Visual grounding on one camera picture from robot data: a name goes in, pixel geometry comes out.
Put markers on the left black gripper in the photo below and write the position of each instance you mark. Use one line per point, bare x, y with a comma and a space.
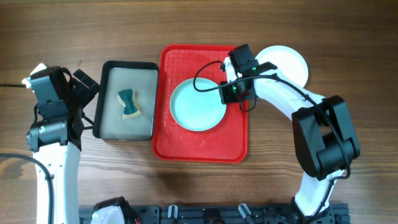
86, 86

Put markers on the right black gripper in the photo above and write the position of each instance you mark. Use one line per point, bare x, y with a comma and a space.
229, 93

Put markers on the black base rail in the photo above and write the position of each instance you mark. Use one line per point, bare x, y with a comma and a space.
267, 214

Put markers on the green yellow sponge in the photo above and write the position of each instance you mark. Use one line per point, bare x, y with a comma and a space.
127, 98

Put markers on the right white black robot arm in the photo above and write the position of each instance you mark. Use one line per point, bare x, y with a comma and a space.
324, 137

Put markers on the mint green plate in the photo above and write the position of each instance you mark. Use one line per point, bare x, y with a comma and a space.
195, 104

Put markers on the black tray with water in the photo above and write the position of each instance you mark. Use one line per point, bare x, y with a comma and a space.
143, 77

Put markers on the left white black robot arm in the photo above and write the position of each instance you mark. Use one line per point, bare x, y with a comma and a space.
55, 140

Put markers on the white plate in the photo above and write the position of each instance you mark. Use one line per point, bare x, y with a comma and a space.
291, 64

